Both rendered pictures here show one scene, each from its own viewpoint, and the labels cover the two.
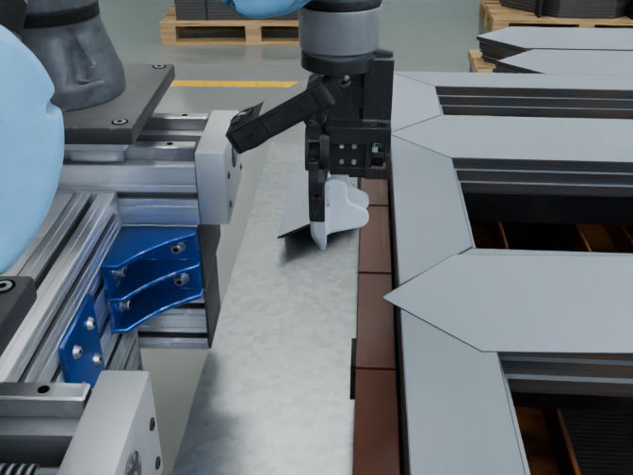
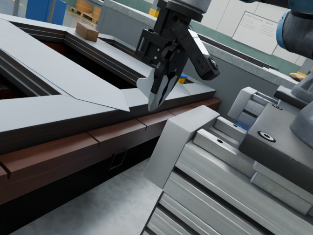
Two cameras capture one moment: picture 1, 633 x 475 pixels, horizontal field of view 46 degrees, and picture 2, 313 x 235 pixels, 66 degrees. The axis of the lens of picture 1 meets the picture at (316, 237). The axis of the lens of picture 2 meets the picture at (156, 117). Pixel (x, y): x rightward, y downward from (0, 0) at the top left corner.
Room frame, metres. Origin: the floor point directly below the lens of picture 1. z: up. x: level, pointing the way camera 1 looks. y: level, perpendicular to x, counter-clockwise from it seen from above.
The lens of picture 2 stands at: (1.13, 0.18, 1.10)
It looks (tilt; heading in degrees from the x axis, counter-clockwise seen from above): 22 degrees down; 200
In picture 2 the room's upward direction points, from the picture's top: 23 degrees clockwise
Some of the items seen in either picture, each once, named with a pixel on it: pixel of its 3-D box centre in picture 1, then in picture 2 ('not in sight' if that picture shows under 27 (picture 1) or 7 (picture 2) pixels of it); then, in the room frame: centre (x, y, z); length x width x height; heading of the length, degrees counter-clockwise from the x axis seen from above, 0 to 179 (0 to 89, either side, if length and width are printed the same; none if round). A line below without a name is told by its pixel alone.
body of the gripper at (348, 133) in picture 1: (346, 112); (170, 38); (0.68, -0.03, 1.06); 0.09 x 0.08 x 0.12; 86
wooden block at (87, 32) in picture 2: not in sight; (86, 31); (0.20, -0.66, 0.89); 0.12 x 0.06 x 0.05; 69
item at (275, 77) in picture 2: not in sight; (206, 44); (-0.45, -0.29, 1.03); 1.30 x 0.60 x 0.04; 86
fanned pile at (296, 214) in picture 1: (322, 194); not in sight; (1.23, -0.01, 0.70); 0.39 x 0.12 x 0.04; 176
